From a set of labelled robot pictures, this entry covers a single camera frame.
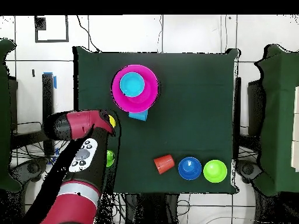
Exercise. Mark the lime green bowl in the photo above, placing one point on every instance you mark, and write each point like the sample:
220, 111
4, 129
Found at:
215, 171

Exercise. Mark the yellow cup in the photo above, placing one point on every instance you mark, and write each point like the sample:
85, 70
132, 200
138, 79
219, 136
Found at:
112, 121

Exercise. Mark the small black floor marker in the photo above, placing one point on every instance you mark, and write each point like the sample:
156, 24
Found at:
33, 73

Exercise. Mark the black office chair base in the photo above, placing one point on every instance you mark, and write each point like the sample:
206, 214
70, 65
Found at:
247, 169
32, 168

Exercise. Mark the green cup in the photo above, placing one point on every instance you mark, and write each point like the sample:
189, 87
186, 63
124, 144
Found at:
110, 158

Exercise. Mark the large pink bowl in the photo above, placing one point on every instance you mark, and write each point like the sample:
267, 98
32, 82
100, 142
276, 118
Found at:
149, 98

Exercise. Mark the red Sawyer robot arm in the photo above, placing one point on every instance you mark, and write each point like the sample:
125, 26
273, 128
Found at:
77, 210

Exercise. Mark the green cloth side table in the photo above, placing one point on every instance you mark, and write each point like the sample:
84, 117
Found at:
3, 116
278, 116

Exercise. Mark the dark blue bowl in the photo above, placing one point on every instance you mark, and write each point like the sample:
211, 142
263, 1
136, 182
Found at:
189, 168

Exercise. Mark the cream boxes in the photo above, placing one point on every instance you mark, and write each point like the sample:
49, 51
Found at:
295, 128

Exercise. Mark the black upright post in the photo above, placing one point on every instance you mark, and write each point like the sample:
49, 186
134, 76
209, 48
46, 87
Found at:
237, 116

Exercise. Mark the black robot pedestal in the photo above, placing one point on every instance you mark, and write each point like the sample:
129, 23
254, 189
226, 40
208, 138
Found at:
149, 210

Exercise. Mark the black stand with blue tape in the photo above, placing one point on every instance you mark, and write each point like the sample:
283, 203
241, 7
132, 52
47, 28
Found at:
48, 98

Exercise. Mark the small light blue bowl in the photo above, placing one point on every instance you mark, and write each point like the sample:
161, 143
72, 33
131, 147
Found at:
132, 84

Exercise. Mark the orange ribbed cup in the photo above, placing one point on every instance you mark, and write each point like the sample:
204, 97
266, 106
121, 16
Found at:
164, 164

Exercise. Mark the dark green tablecloth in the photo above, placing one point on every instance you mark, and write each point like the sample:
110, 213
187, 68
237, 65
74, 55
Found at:
186, 116

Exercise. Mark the black square floor frame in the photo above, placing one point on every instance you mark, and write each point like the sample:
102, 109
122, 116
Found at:
51, 41

